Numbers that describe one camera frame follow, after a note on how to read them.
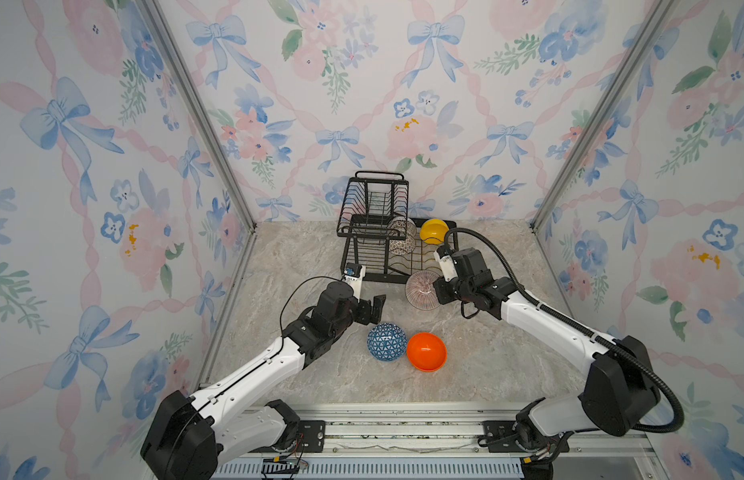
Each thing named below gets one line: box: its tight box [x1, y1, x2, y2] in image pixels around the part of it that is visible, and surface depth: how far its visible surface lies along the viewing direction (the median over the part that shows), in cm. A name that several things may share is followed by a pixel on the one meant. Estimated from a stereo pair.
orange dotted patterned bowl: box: [388, 238, 416, 255], surface depth 112 cm
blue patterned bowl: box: [367, 322, 408, 362], surface depth 90 cm
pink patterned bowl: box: [405, 270, 440, 311], surface depth 87 cm
